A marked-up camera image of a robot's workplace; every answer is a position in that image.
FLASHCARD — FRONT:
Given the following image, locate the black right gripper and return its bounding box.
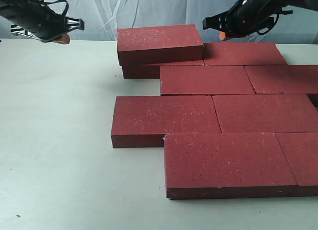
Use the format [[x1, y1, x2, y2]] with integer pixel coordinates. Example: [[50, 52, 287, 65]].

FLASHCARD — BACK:
[[202, 0, 278, 40]]

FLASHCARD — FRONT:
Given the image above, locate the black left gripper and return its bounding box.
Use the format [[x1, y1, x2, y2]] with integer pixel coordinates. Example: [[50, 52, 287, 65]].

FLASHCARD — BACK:
[[0, 0, 84, 44]]

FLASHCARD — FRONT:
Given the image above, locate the red brick top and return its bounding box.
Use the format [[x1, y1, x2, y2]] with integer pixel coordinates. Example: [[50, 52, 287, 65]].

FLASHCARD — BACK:
[[117, 24, 204, 67]]

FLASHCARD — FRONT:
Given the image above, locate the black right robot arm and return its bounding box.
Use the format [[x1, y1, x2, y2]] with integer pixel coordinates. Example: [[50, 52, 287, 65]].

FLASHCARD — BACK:
[[202, 0, 318, 41]]

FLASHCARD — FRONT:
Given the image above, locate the red brick back row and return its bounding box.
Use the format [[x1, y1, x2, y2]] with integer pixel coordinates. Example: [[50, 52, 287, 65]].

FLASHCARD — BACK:
[[203, 42, 287, 66]]

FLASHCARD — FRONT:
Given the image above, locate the red brick right second row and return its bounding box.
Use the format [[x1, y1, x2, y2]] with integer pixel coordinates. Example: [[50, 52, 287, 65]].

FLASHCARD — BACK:
[[244, 65, 318, 107]]

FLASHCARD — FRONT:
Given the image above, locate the red brick under stack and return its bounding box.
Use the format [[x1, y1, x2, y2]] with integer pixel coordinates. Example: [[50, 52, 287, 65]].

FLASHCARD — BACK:
[[122, 60, 204, 79]]

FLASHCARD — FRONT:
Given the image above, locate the red brick middle row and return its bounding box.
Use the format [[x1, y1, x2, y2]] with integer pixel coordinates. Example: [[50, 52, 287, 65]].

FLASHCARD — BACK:
[[212, 94, 318, 133]]

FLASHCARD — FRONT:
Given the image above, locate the white backdrop curtain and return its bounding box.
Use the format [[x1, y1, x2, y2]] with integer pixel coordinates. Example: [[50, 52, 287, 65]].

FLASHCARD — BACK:
[[45, 0, 318, 44]]

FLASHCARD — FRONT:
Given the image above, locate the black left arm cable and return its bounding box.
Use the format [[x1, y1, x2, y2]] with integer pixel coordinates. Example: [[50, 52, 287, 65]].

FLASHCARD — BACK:
[[39, 0, 70, 19]]

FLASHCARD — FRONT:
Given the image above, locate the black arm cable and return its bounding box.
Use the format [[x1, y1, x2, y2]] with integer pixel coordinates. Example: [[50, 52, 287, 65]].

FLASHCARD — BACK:
[[39, 0, 70, 19], [255, 1, 294, 37]]

